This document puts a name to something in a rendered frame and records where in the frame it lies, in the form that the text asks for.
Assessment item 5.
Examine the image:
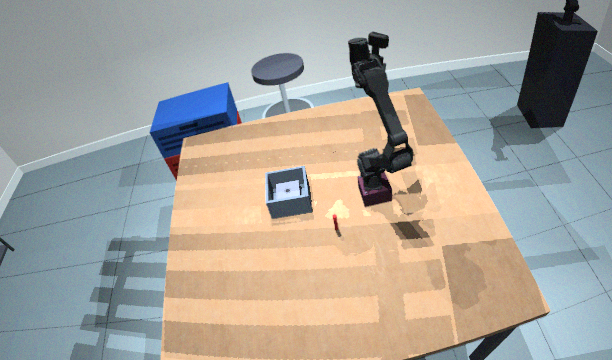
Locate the light blue square plate with hole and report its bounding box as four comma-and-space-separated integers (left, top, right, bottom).
276, 180, 301, 199

